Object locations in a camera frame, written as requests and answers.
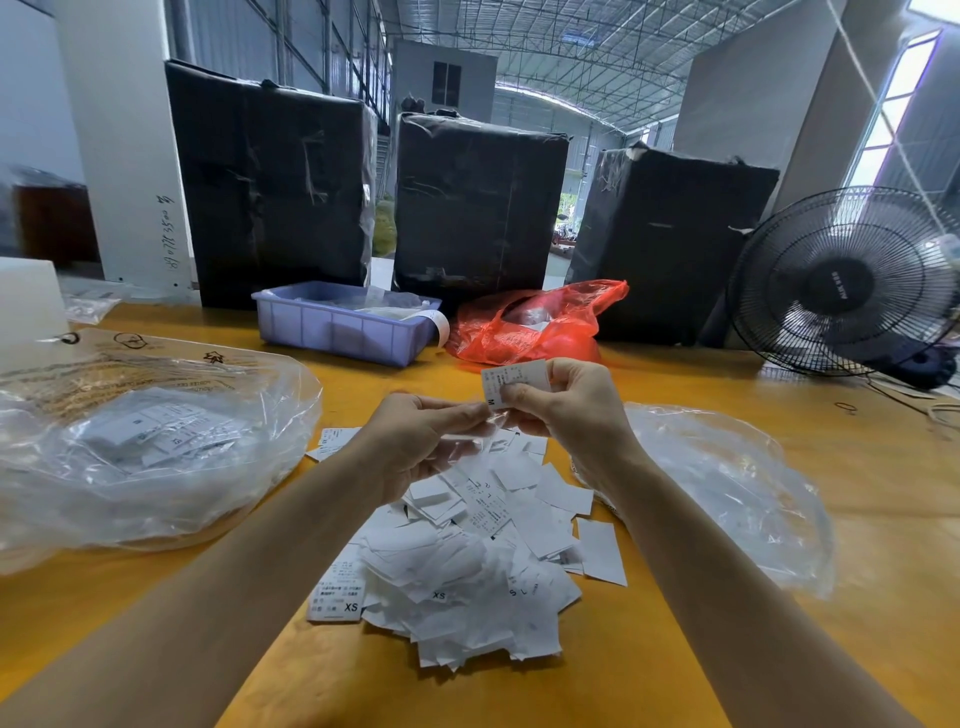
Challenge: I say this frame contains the red plastic bag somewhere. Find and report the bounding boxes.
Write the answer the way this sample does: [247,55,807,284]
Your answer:
[445,279,630,369]

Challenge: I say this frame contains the blue plastic bin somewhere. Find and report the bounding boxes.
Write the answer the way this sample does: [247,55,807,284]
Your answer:
[252,280,450,369]

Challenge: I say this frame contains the large clear bag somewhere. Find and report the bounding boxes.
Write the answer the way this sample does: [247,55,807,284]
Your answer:
[0,330,324,575]

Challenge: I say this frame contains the brown wooden cabinet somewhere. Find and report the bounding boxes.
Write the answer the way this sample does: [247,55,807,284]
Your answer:
[15,183,101,267]

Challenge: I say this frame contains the black table fan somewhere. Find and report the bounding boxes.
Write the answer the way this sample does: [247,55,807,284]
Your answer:
[727,186,960,384]

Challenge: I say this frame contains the person's right forearm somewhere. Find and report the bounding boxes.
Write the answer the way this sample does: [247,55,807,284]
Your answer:
[603,457,924,728]

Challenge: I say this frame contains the clear plastic bag black print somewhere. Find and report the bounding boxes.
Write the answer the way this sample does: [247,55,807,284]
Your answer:
[597,402,836,599]

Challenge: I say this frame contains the white foam box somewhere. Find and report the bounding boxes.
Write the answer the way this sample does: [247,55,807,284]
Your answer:
[0,256,71,362]

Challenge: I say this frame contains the white paper label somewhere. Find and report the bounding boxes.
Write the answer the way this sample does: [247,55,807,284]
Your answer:
[481,358,554,410]

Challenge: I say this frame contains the grey cabin with window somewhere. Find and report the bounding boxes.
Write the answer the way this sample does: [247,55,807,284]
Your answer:
[390,39,498,122]

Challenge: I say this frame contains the person's left forearm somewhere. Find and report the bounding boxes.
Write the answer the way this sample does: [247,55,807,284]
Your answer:
[0,468,384,728]

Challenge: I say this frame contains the person's right hand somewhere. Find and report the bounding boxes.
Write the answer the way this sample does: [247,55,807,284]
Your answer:
[499,357,647,491]

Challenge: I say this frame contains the large black wrapped bale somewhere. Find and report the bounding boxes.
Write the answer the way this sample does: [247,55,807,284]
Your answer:
[391,111,570,311]
[568,144,782,348]
[165,60,380,312]

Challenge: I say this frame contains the pile of white labels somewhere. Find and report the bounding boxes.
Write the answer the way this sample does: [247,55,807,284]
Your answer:
[306,420,630,671]

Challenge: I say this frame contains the white pillar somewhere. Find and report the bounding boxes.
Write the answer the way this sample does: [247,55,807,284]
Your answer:
[54,0,200,294]

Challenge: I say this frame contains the bundle of cables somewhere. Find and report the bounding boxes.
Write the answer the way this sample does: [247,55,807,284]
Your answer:
[870,375,960,434]

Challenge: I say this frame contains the person's left hand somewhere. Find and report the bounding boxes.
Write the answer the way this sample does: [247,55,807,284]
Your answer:
[345,391,497,506]

